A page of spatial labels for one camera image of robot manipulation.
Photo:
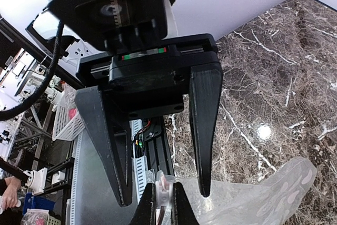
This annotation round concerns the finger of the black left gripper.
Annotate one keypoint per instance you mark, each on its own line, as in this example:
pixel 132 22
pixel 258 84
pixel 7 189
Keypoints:
pixel 205 130
pixel 110 132

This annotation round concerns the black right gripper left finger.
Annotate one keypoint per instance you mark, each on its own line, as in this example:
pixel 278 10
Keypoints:
pixel 146 210

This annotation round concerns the white slotted cable duct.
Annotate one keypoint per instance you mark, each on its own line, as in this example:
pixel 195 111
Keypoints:
pixel 142 174

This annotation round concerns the clear zip top bag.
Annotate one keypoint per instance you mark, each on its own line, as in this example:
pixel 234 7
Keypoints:
pixel 272 201

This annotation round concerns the person's hand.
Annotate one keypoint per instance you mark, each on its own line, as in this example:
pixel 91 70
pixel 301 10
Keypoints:
pixel 9 189

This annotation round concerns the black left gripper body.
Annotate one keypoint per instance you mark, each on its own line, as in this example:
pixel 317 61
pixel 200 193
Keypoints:
pixel 143 69

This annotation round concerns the white perforated plastic basket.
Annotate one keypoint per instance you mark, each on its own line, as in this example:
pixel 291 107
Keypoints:
pixel 68 123

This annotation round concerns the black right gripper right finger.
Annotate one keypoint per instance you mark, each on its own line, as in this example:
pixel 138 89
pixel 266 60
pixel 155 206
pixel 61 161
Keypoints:
pixel 182 207

